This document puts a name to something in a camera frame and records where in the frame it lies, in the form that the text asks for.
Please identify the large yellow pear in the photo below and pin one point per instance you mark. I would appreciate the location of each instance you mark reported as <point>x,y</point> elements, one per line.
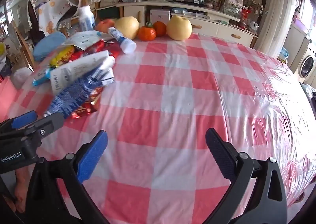
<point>179,28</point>

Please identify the white blue drink bottle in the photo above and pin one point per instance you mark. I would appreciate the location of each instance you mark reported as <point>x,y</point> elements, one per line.
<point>86,18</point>

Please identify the white curtain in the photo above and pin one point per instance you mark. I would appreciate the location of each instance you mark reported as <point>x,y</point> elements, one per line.
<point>275,26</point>

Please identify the white washing machine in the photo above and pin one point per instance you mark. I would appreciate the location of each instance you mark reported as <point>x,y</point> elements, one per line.
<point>306,65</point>

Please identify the blue snack wrapper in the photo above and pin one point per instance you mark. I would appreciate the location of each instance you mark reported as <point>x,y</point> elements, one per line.
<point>74,95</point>

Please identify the white cushioned stool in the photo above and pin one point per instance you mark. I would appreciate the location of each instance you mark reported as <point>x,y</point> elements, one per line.
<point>20,76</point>

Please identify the red snack wrapper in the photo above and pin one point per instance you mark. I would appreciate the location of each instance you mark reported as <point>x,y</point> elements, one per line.
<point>111,45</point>

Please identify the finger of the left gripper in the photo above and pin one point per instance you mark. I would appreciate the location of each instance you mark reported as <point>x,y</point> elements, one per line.
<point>19,122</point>
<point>44,127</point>

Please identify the pink storage box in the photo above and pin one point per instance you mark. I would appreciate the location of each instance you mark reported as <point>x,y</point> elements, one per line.
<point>162,15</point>

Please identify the white paper wrapper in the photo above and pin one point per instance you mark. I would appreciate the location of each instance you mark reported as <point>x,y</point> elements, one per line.
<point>66,74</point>

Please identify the yellow snack wrapper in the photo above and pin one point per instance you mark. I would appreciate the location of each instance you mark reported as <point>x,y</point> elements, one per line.
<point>62,57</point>

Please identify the orange tangerine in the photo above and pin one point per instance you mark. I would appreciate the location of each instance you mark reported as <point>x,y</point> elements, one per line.
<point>147,33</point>
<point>160,28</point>

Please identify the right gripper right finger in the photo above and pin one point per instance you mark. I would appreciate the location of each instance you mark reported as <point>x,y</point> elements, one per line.
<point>267,203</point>

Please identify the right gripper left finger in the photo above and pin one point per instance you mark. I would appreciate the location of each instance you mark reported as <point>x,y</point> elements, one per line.
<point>48,205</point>

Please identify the small white yogurt bottle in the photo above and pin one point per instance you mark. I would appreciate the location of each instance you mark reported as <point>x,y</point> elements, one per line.
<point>127,45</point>

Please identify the blue cushioned stool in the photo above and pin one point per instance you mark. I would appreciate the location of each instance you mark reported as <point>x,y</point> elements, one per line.
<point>45,46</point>

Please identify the white orange patterned cloth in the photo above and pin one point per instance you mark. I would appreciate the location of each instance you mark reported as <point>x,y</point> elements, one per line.
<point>50,13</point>

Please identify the red white checkered tablecloth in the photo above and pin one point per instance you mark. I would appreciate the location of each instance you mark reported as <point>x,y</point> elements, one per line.
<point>157,167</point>

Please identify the silver foil bag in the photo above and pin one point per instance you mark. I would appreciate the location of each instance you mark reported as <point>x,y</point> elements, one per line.
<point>85,39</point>

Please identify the cream tv cabinet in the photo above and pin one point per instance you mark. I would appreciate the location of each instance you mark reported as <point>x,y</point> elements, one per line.
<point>204,20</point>

